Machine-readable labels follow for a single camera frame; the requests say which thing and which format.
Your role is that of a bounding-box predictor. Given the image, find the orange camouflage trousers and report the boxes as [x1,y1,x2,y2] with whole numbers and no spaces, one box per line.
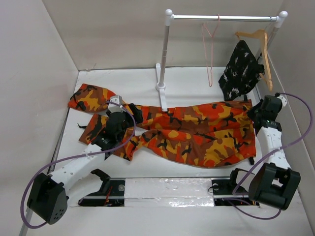
[67,83,258,169]

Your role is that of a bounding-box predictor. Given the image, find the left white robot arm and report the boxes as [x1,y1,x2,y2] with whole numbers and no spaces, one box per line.
[20,101,143,225]

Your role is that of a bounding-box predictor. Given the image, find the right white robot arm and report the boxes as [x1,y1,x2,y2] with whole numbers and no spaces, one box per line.
[248,95,301,210]

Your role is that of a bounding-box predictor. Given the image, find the wooden clothes hanger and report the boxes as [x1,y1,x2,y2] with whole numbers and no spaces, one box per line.
[235,29,273,91]

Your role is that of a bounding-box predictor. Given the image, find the white metal clothes rack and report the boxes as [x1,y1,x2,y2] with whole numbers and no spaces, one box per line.
[156,9,288,112]

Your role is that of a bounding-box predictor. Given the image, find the black white patterned garment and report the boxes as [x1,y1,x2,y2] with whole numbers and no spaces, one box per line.
[219,40,264,101]

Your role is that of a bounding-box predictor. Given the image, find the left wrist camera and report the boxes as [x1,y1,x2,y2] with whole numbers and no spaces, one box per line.
[107,95,126,113]

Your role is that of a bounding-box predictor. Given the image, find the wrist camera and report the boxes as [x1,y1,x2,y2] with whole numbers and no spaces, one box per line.
[107,95,126,113]
[275,92,287,108]

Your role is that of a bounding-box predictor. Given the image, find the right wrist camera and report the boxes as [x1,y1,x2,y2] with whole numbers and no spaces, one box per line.
[275,92,287,108]

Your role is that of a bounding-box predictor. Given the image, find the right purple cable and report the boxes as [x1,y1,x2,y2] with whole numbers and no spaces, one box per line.
[226,92,311,220]

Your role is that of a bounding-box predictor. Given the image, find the purple cable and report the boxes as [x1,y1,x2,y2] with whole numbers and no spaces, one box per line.
[226,92,311,220]
[20,99,136,229]

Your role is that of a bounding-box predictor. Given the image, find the pink wire hanger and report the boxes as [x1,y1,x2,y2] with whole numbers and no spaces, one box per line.
[201,14,221,88]

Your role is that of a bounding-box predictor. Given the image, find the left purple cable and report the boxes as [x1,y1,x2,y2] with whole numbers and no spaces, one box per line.
[20,99,136,229]

